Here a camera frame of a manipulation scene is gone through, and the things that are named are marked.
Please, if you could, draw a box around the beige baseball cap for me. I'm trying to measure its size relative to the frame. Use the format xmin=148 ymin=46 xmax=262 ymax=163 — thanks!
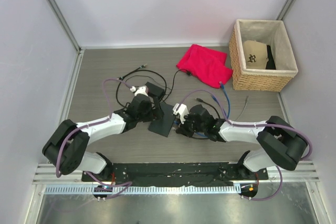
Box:
xmin=243 ymin=40 xmax=268 ymax=69

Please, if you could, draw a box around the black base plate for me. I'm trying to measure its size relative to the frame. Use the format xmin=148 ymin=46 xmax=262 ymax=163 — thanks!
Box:
xmin=94 ymin=162 xmax=268 ymax=187

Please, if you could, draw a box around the wicker basket with liner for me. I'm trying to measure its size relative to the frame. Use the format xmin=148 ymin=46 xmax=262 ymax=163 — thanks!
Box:
xmin=229 ymin=19 xmax=298 ymax=92

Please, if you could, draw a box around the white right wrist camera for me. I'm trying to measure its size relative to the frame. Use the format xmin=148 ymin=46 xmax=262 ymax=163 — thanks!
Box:
xmin=173 ymin=103 xmax=189 ymax=119

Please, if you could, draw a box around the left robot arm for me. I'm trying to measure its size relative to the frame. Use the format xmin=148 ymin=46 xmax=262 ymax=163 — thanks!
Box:
xmin=42 ymin=94 xmax=163 ymax=182

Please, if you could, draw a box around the black network switch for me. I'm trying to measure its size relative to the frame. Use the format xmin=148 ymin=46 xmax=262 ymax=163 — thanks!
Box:
xmin=148 ymin=102 xmax=176 ymax=137

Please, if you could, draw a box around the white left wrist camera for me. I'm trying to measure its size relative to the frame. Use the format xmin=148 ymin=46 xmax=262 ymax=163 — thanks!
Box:
xmin=130 ymin=86 xmax=149 ymax=97

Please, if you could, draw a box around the black power cable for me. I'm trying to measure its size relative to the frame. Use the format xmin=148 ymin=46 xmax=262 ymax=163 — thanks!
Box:
xmin=124 ymin=69 xmax=191 ymax=104

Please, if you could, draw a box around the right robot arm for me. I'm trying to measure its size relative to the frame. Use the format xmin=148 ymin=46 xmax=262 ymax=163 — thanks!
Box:
xmin=173 ymin=103 xmax=310 ymax=179

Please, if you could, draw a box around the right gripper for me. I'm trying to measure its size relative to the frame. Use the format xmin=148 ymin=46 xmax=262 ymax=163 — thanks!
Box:
xmin=176 ymin=112 xmax=206 ymax=138

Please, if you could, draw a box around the black item in basket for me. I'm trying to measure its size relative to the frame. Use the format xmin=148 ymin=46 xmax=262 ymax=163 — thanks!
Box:
xmin=266 ymin=45 xmax=276 ymax=70

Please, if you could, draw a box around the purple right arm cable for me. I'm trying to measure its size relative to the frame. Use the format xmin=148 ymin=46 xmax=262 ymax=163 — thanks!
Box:
xmin=180 ymin=89 xmax=313 ymax=201

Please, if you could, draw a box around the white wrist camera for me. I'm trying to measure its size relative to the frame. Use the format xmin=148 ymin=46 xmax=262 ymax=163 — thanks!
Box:
xmin=173 ymin=103 xmax=189 ymax=119
xmin=130 ymin=86 xmax=149 ymax=97

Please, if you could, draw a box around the white slotted cable duct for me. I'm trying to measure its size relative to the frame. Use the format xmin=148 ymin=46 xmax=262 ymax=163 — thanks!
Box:
xmin=44 ymin=184 xmax=241 ymax=195

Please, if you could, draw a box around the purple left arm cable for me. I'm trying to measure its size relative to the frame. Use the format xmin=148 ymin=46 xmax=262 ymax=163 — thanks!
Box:
xmin=55 ymin=77 xmax=133 ymax=200

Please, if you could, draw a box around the black power adapter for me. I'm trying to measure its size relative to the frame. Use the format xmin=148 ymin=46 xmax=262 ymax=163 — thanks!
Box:
xmin=145 ymin=82 xmax=165 ymax=99

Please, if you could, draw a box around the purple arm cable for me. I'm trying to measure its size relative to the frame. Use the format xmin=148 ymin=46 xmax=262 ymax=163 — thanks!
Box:
xmin=55 ymin=77 xmax=133 ymax=200
xmin=180 ymin=89 xmax=313 ymax=201

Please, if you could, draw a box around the red cloth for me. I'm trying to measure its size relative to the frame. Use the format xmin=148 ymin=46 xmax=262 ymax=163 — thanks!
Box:
xmin=176 ymin=44 xmax=233 ymax=89

